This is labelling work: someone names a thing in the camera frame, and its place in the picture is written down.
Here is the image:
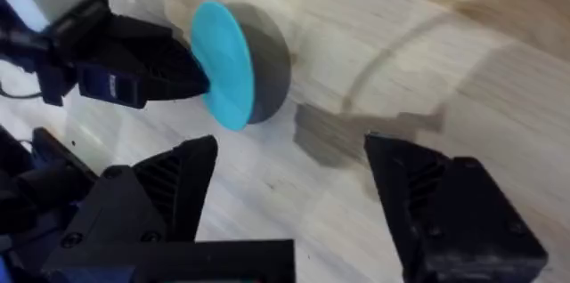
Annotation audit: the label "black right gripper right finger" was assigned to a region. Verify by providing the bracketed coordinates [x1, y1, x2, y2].
[362, 132, 550, 283]

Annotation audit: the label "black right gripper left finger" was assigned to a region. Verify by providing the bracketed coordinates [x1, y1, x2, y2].
[43, 133, 220, 271]

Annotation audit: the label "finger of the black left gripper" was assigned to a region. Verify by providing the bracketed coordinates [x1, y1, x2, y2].
[133, 24, 212, 102]

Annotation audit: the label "turquoise round plate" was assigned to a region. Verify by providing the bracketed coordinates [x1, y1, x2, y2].
[190, 0, 293, 133]

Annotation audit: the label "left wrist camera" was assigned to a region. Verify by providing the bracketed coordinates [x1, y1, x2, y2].
[77, 62, 149, 110]

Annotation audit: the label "thin black cable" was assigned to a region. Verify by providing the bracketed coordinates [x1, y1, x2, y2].
[0, 81, 44, 101]

